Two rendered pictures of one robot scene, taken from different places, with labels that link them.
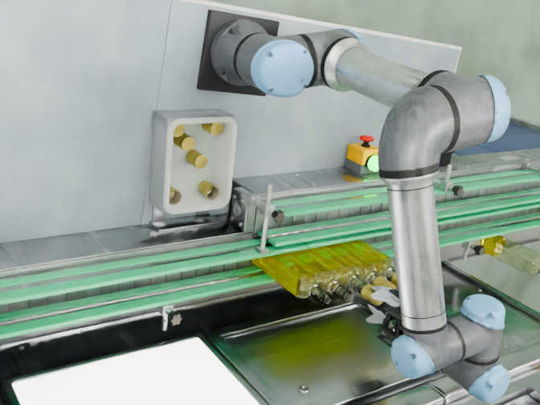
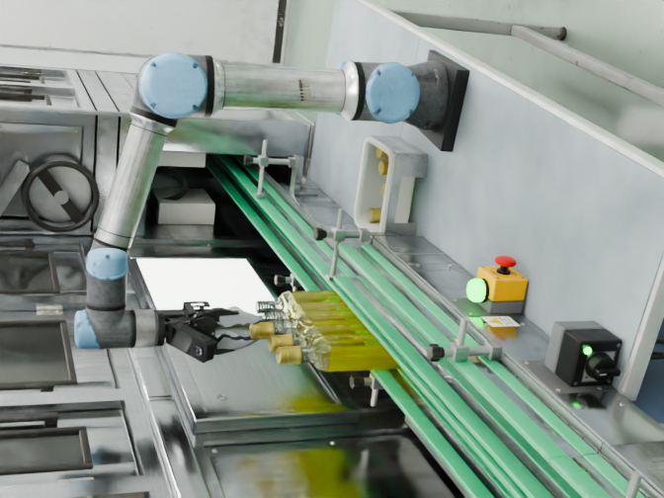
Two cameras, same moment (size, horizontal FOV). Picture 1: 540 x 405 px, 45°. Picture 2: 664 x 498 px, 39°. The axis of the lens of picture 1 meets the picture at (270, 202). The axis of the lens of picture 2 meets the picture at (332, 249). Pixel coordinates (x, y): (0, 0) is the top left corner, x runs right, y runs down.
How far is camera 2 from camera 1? 2.68 m
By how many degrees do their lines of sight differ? 96
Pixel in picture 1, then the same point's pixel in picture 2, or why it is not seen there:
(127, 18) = (399, 50)
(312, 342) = (264, 361)
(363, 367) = (211, 372)
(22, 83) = not seen: hidden behind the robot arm
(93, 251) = (320, 221)
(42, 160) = (358, 151)
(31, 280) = (287, 210)
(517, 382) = (154, 469)
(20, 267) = (297, 205)
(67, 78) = not seen: hidden behind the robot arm
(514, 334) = not seen: outside the picture
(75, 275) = (294, 221)
